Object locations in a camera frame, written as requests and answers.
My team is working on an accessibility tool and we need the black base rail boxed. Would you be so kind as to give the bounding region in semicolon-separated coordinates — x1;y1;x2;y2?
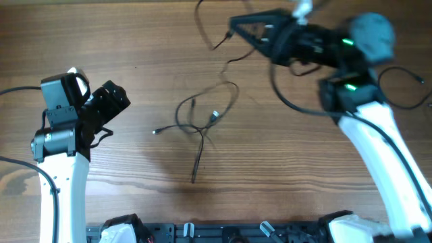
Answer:
86;221;338;243

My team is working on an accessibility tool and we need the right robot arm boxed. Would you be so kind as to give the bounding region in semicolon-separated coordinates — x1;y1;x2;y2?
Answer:
229;9;431;242

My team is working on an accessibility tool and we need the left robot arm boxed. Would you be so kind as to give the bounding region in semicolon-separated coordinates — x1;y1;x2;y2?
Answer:
31;67;130;242

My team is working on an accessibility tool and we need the right camera cable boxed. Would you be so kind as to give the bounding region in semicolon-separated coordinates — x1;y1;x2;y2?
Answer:
269;62;432;220

